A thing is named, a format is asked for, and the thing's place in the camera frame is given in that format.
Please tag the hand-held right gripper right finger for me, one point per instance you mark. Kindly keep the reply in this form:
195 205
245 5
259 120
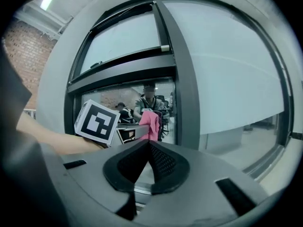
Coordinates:
203 174

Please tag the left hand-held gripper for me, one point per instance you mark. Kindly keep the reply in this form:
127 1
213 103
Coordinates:
97 122

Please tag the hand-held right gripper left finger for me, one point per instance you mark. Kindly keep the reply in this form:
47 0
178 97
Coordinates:
90 174

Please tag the pink cloth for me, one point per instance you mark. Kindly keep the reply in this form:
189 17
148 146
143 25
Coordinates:
151 119

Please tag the clear window glass pane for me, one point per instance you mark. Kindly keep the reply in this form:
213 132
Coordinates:
106 96

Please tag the person's left forearm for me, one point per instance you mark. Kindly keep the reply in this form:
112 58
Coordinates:
47 136

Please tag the frosted window pane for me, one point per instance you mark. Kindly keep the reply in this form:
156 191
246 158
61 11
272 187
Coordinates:
123 37

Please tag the large half-frosted window pane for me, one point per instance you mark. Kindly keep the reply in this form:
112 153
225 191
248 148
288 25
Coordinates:
236 79

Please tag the person's grey shirt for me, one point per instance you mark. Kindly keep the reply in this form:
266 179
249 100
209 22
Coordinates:
9 84

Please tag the ceiling strip light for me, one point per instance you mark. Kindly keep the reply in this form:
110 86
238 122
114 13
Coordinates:
46 2

